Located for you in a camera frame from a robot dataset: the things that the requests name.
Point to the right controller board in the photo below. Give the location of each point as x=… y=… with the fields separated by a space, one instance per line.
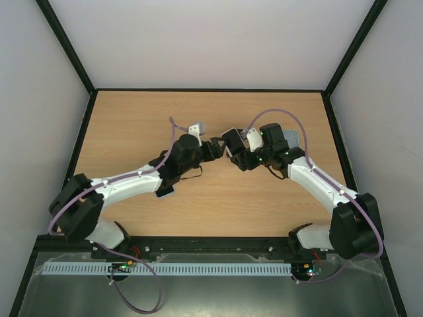
x=310 y=269

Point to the white slotted cable duct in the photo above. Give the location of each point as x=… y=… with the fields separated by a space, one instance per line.
x=169 y=269

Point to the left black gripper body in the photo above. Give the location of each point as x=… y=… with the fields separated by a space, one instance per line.
x=209 y=155

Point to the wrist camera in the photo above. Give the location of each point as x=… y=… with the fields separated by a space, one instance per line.
x=254 y=139
x=197 y=130

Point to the phone in blue case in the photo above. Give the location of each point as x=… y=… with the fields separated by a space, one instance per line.
x=164 y=192

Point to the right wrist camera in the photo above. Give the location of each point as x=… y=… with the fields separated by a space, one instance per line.
x=254 y=139

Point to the black mounting rail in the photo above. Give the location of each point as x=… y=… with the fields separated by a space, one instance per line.
x=273 y=248

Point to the black aluminium frame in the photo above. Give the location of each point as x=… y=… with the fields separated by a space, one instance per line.
x=370 y=19

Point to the black phone white edge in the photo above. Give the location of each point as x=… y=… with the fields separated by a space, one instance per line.
x=233 y=141

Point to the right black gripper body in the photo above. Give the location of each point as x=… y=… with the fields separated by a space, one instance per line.
x=240 y=158

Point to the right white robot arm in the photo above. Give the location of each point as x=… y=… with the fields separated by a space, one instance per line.
x=355 y=226

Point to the controller board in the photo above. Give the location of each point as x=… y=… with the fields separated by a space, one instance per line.
x=122 y=267
x=310 y=269

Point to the left controller board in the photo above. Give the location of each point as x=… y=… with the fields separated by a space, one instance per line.
x=122 y=267

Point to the light blue phone case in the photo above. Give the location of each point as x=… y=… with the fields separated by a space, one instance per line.
x=292 y=137

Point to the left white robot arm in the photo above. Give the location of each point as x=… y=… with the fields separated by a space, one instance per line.
x=76 y=211

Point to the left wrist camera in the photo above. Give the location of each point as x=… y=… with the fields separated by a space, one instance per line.
x=197 y=130

